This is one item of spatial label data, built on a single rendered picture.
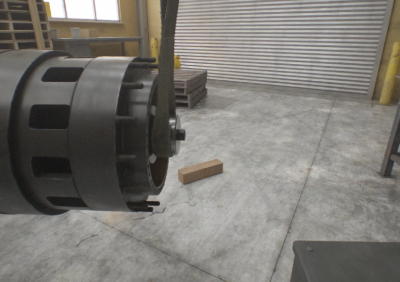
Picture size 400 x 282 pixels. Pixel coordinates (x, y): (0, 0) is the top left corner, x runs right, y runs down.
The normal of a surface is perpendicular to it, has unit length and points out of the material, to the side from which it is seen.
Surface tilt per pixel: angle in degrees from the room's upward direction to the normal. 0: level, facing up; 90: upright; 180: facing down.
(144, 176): 105
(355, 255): 0
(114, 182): 98
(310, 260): 0
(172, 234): 0
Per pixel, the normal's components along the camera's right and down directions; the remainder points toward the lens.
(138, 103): -0.04, -0.42
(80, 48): 0.87, 0.18
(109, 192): -0.05, 0.61
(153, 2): -0.49, 0.31
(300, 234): 0.00, -0.94
